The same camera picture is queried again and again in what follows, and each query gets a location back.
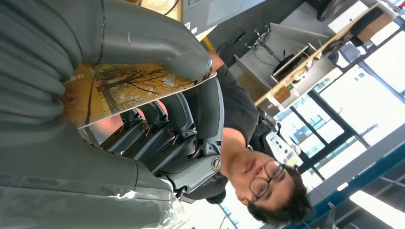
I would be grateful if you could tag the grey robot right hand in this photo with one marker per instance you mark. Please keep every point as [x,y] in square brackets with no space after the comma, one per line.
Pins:
[63,158]

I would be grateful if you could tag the person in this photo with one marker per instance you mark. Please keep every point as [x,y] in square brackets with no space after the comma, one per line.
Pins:
[240,107]

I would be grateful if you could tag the yellow floor tape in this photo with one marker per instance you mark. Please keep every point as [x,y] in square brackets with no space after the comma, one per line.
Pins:
[208,44]

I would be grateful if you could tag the white desk with wooden top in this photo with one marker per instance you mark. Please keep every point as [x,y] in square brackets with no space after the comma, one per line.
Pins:
[253,60]

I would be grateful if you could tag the black-rimmed eyeglasses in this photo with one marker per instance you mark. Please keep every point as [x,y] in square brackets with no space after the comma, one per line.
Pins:
[258,188]

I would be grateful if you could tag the white button panel device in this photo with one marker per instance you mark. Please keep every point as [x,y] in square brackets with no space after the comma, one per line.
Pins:
[281,148]

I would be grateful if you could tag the chrome chair base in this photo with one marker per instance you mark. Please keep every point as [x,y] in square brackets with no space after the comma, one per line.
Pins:
[261,38]

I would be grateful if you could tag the small wooden box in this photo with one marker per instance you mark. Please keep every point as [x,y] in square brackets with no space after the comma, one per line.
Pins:
[282,94]

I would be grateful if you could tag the blue steel beam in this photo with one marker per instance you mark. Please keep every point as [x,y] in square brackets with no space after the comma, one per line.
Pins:
[348,189]

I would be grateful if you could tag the black office chair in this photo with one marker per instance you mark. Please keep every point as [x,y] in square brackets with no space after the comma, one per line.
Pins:
[330,9]

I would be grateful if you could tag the ceiling light panel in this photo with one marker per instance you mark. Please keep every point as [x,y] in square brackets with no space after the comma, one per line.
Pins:
[376,208]

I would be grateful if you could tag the brown cardboard box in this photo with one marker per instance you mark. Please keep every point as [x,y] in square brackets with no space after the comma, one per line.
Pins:
[375,27]

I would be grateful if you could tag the black window frame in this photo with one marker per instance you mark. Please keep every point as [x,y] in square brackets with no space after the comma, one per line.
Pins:
[329,113]

